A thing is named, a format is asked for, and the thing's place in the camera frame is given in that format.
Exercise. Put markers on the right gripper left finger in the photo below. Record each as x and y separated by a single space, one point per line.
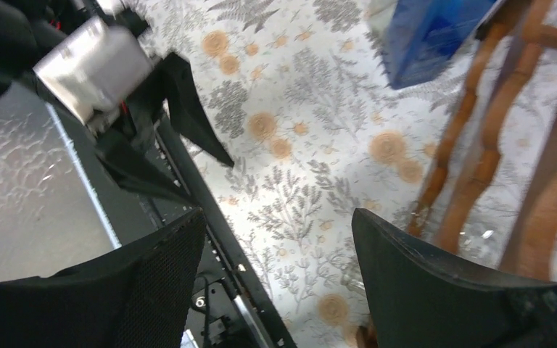
86 293

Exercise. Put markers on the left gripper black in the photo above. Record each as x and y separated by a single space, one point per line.
136 118

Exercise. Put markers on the floral table mat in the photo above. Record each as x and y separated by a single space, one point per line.
297 93

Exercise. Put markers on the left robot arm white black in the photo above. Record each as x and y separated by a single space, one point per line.
29 30

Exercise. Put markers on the small clear bottle bluish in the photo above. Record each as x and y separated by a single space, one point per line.
486 232

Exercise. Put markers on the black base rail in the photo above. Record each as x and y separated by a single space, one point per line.
228 307

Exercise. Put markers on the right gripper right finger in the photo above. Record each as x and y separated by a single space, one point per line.
422 296

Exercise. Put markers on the blue glass bottle silver cap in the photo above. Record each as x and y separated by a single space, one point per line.
423 36

